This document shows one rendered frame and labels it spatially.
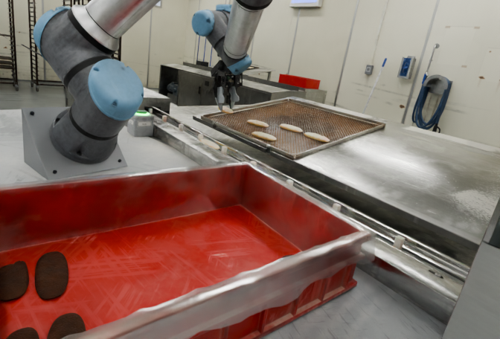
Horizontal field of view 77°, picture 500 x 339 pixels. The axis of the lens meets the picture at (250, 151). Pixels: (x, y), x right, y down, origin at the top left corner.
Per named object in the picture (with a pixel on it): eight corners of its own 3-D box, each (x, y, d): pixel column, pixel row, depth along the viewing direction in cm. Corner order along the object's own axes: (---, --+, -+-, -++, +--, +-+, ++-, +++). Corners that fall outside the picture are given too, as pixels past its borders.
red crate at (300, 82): (277, 82, 470) (279, 73, 466) (292, 83, 494) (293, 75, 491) (304, 88, 436) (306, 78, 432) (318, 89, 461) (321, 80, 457)
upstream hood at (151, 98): (65, 73, 220) (65, 61, 218) (92, 76, 232) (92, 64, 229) (130, 114, 131) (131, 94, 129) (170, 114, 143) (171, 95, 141)
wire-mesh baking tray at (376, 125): (200, 119, 125) (200, 115, 124) (289, 101, 154) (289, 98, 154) (292, 160, 89) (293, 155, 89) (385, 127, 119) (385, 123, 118)
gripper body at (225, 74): (224, 90, 110) (223, 54, 106) (213, 85, 117) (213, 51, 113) (242, 88, 114) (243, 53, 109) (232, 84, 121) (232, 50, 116)
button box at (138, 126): (125, 140, 116) (126, 111, 113) (146, 139, 121) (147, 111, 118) (133, 146, 110) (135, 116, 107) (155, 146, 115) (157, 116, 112)
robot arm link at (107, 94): (91, 144, 69) (115, 109, 61) (54, 94, 69) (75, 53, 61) (133, 129, 78) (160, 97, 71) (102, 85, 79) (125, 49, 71)
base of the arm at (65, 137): (70, 172, 73) (85, 152, 67) (36, 118, 74) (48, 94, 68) (125, 153, 85) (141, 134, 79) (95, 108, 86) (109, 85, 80)
